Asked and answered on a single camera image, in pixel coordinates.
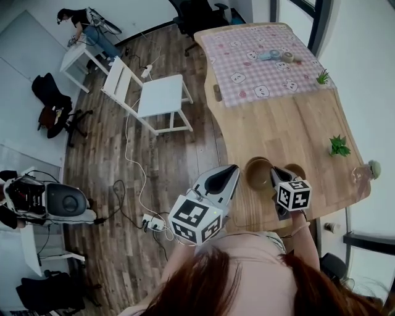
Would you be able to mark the person's left forearm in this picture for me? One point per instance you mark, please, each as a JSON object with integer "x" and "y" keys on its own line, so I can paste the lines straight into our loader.
{"x": 177, "y": 263}

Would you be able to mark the small spiky potted plant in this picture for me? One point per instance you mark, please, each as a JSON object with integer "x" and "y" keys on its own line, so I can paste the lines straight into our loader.
{"x": 322, "y": 78}

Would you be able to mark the small white table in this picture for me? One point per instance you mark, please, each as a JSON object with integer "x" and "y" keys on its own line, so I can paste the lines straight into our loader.
{"x": 72, "y": 57}

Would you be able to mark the blue handheld fan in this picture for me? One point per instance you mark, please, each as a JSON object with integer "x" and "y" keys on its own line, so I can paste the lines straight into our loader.
{"x": 268, "y": 56}

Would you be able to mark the white desk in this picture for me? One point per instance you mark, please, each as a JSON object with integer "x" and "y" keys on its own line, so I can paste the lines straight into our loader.
{"x": 31, "y": 256}

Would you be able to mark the person's beige shirt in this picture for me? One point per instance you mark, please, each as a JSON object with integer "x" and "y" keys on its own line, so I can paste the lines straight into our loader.
{"x": 259, "y": 271}

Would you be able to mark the beige tape roll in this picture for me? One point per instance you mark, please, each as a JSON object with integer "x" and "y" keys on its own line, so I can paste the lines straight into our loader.
{"x": 288, "y": 57}

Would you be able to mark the glass bottle with green cap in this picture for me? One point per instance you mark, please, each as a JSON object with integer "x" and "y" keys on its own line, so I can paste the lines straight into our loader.
{"x": 361, "y": 174}

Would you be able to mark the paper cup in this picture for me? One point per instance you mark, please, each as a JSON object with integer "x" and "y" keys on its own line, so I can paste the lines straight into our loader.
{"x": 330, "y": 227}

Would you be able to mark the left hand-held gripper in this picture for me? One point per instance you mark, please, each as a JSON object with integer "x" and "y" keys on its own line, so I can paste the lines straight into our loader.
{"x": 194, "y": 220}

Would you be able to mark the brown bowl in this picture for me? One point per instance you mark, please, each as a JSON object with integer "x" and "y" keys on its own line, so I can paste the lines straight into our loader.
{"x": 299, "y": 168}
{"x": 248, "y": 162}
{"x": 259, "y": 176}

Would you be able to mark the wooden table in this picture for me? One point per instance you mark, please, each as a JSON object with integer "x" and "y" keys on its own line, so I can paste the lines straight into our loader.
{"x": 277, "y": 129}

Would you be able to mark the pink checkered tablecloth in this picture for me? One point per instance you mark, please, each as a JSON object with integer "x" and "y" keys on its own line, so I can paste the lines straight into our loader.
{"x": 265, "y": 77}

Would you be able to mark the leafy green potted plant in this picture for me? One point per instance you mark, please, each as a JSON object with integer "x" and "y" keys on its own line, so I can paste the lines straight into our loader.
{"x": 339, "y": 147}

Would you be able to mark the thin wrist band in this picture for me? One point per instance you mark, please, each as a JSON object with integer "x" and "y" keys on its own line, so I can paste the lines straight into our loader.
{"x": 301, "y": 230}

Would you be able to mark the grey backpack rig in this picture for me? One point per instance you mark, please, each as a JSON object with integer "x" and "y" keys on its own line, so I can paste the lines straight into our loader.
{"x": 105, "y": 23}
{"x": 66, "y": 200}

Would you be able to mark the person's right forearm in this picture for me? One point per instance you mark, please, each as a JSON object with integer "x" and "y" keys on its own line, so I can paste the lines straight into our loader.
{"x": 307, "y": 250}

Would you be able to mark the white wooden chair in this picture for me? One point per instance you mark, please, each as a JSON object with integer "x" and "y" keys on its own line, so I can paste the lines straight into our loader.
{"x": 160, "y": 95}

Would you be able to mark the black window frame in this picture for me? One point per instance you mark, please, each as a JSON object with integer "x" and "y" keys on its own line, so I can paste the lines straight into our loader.
{"x": 370, "y": 243}
{"x": 321, "y": 24}

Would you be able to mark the brown bag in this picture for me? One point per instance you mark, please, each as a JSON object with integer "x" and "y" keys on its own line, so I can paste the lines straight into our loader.
{"x": 49, "y": 118}

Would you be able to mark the white power strip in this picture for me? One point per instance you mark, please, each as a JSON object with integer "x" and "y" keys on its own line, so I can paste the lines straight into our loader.
{"x": 154, "y": 222}
{"x": 146, "y": 71}

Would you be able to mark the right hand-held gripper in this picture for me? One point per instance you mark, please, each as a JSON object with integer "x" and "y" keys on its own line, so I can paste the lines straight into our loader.
{"x": 294, "y": 196}

